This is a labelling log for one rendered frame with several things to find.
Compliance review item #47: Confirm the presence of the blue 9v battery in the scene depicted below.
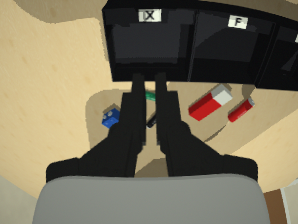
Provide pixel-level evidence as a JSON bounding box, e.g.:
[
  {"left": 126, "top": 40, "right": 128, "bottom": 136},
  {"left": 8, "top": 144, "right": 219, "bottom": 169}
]
[{"left": 102, "top": 108, "right": 120, "bottom": 128}]

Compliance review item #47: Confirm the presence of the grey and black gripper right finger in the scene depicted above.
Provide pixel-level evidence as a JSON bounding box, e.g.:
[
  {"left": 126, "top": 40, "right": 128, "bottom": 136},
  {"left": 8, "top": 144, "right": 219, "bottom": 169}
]
[{"left": 155, "top": 72, "right": 258, "bottom": 183}]

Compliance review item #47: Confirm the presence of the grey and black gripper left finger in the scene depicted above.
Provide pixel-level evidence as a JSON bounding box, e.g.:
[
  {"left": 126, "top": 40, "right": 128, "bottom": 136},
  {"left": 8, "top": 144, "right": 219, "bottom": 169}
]
[{"left": 46, "top": 73, "right": 147, "bottom": 183}]

